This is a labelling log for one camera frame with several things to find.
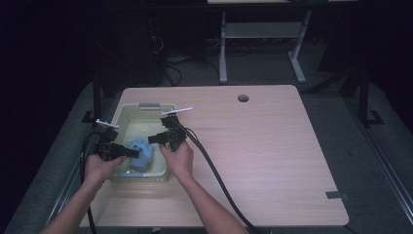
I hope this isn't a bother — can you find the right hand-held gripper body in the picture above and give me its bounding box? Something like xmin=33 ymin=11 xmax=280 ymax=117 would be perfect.
xmin=160 ymin=106 xmax=195 ymax=153

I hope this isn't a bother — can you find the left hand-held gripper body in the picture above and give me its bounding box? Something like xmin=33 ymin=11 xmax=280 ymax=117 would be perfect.
xmin=93 ymin=118 xmax=131 ymax=163

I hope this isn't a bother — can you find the pale green plastic basket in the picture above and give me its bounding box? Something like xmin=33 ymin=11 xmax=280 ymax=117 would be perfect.
xmin=109 ymin=102 xmax=176 ymax=183

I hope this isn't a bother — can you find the person's left hand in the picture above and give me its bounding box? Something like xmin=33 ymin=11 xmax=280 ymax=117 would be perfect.
xmin=83 ymin=152 xmax=127 ymax=185

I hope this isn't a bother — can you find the person's right hand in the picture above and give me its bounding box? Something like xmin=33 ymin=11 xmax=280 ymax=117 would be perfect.
xmin=158 ymin=140 xmax=195 ymax=178

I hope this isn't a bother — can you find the black metal stand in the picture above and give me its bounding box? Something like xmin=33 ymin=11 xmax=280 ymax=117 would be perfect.
xmin=81 ymin=69 xmax=105 ymax=125
xmin=356 ymin=69 xmax=386 ymax=129

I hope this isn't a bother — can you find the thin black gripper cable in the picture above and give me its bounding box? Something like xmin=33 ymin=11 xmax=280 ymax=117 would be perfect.
xmin=79 ymin=130 xmax=99 ymax=234

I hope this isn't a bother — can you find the bundle of floor cables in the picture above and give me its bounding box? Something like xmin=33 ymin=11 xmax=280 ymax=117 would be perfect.
xmin=147 ymin=33 xmax=222 ymax=87

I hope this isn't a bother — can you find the white metal table frame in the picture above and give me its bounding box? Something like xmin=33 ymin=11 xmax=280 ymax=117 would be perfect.
xmin=218 ymin=9 xmax=314 ymax=85

